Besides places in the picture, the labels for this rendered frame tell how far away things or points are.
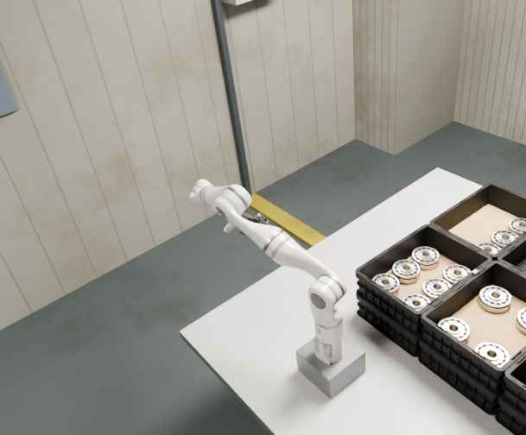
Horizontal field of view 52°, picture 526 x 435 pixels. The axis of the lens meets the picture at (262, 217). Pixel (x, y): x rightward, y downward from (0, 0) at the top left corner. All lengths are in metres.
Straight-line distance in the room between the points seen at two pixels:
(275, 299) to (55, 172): 1.60
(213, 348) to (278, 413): 0.38
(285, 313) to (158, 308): 1.33
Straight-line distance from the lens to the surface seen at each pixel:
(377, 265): 2.06
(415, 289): 2.07
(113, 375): 3.10
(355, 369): 1.91
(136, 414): 2.90
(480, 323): 1.99
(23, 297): 3.59
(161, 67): 3.37
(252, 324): 2.14
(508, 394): 1.80
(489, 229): 2.38
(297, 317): 2.15
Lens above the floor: 2.27
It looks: 36 degrees down
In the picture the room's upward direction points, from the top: 9 degrees counter-clockwise
